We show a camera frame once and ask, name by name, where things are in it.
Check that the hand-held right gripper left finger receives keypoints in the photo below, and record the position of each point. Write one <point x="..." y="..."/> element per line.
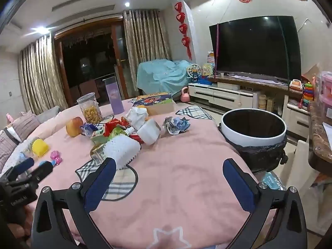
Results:
<point x="99" y="184"/>

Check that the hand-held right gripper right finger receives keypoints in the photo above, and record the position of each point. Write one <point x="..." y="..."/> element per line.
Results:
<point x="238" y="186"/>

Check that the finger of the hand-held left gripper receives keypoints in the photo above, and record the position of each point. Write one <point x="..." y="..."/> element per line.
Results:
<point x="24" y="164"/>
<point x="42" y="171"/>

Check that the clear glass jar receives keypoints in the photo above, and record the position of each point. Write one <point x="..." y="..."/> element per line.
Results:
<point x="98" y="155"/>

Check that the white foam fruit net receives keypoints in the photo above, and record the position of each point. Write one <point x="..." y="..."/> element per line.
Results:
<point x="122" y="149"/>

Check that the green snack wrapper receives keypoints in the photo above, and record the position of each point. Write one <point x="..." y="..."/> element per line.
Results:
<point x="99" y="136"/>

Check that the white bin with black bag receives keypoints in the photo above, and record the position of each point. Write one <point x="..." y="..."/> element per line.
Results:
<point x="259" y="140"/>

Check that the blue snack wrapper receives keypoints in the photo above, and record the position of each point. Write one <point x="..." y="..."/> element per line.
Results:
<point x="89" y="129"/>

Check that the red snack wrapper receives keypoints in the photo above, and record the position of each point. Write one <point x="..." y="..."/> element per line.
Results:
<point x="111" y="125"/>

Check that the white paper cup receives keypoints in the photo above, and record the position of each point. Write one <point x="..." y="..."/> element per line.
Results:
<point x="149" y="133"/>

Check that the white plastic bag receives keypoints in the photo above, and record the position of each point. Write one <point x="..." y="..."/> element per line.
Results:
<point x="136" y="116"/>

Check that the blue white paper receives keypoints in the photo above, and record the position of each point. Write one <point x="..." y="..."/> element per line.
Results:
<point x="176" y="125"/>

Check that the person's left hand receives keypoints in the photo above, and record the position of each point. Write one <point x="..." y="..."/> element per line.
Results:
<point x="18" y="229"/>

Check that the small pink toy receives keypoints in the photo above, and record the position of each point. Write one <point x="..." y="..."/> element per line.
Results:
<point x="55" y="157"/>

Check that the striped pillow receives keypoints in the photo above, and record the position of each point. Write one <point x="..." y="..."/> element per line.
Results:
<point x="24" y="125"/>
<point x="7" y="150"/>

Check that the yellow plastic toy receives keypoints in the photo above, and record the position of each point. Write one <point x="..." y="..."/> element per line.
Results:
<point x="40" y="147"/>

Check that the turquoise box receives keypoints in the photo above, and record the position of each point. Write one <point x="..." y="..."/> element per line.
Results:
<point x="271" y="181"/>

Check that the red yellow apple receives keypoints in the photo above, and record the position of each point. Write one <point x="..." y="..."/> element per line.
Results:
<point x="74" y="127"/>

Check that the grey cushion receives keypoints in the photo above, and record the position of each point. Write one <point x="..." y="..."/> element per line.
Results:
<point x="48" y="114"/>

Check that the pink blanket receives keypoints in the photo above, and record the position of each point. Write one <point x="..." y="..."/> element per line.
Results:
<point x="181" y="173"/>

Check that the clear jar of yellow snacks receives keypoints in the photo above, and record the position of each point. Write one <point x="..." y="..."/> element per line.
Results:
<point x="90" y="112"/>

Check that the purple bottle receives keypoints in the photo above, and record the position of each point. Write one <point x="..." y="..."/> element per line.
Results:
<point x="115" y="101"/>

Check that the beige patterned curtain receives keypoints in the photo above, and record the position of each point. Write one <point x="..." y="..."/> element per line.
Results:
<point x="145" y="39"/>
<point x="41" y="77"/>

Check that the stacked cream containers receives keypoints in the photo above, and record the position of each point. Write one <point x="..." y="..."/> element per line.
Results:
<point x="262" y="101"/>

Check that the brown marble counter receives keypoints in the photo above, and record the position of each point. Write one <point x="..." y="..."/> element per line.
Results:
<point x="319" y="140"/>

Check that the white television cabinet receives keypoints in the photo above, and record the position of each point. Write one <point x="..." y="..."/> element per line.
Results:
<point x="220" y="94"/>

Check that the colourful picture book box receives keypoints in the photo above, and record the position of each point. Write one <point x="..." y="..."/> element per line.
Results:
<point x="155" y="99"/>

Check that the pink kettlebell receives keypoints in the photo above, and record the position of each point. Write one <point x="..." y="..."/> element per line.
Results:
<point x="186" y="97"/>

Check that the white paper sheet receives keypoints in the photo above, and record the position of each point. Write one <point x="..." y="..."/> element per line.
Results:
<point x="328" y="129"/>

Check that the green yellow activity cube toy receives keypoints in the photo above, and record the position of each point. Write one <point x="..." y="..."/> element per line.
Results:
<point x="208" y="70"/>

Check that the wooden glass sliding door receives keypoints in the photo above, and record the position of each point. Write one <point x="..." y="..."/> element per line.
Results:
<point x="85" y="57"/>

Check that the pink storage box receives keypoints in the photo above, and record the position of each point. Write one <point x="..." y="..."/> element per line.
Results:
<point x="326" y="100"/>
<point x="326" y="83"/>

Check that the ferris wheel toy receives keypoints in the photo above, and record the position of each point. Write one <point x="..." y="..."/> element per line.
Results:
<point x="194" y="71"/>

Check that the turquoise covered armchair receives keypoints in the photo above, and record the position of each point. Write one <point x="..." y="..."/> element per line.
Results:
<point x="160" y="75"/>

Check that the black television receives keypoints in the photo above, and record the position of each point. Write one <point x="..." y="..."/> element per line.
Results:
<point x="256" y="46"/>

